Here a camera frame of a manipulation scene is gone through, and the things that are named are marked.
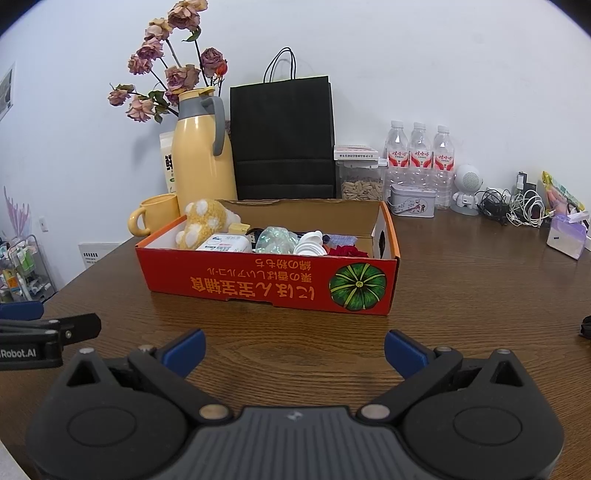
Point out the purple knit pouch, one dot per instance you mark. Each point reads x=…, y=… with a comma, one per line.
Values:
x=344, y=240

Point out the red cardboard box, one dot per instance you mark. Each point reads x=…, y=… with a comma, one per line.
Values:
x=258, y=281

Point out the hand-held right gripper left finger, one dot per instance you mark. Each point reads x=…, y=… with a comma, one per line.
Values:
x=184, y=350

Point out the clear water bottle red label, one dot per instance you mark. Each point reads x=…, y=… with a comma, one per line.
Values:
x=398, y=157
x=421, y=158
x=444, y=159

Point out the white robot-shaped speaker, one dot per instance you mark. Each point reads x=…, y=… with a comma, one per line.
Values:
x=468, y=177

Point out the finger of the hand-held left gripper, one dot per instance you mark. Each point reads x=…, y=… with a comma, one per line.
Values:
x=78, y=325
x=21, y=309

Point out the wall poster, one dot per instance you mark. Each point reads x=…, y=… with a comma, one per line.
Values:
x=5, y=92

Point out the yellow mug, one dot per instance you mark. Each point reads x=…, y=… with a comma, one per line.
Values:
x=159, y=212

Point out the beige eraser block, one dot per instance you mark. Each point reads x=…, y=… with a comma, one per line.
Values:
x=239, y=229

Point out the white milk carton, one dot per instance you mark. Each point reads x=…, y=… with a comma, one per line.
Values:
x=167, y=161

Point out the black paper bag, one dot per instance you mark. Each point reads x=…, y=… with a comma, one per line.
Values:
x=281, y=138

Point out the red green flower hair clip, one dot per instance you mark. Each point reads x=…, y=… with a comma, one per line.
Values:
x=348, y=251

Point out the colourful snack packet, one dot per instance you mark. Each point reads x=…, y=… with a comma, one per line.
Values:
x=561, y=191

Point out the purple white tissue box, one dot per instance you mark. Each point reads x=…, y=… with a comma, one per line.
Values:
x=565, y=235

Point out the pale printed tin box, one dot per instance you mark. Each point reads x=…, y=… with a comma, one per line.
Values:
x=413, y=203

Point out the clear seed container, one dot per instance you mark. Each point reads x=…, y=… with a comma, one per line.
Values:
x=360, y=189

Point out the yellow white-spotted plush toy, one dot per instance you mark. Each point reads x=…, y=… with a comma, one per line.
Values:
x=203, y=217

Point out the white wall outlet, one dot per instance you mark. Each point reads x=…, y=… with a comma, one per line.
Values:
x=44, y=224

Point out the dried pink rose bouquet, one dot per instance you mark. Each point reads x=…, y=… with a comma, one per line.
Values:
x=178, y=76

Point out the yellow thermos jug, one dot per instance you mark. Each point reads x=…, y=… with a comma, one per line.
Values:
x=198, y=161

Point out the iridescent plastic bag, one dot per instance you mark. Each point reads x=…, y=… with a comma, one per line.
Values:
x=274, y=240

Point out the large ribbed white cap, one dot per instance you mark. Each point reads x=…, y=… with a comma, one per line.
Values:
x=309, y=249

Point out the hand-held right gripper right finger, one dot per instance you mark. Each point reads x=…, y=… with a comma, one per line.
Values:
x=404, y=353

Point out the purple plant wall sticker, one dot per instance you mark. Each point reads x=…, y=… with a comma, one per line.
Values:
x=18, y=217

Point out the white frosted plastic box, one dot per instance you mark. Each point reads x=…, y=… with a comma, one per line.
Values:
x=221, y=243

